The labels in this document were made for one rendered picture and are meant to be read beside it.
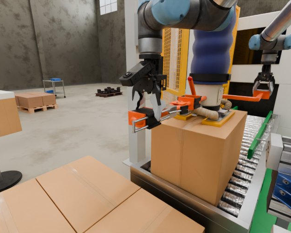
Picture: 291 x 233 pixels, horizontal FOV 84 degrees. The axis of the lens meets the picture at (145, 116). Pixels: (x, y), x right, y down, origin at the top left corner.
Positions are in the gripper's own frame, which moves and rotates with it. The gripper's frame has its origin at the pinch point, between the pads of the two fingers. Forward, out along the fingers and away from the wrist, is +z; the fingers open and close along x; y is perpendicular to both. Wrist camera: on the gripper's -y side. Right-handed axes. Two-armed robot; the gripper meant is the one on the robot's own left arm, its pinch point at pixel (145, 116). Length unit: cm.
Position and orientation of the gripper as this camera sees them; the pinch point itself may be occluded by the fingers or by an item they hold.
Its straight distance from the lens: 56.0
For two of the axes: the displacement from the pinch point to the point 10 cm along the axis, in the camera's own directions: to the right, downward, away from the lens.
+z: -0.1, 9.6, 2.9
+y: 6.3, -2.2, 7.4
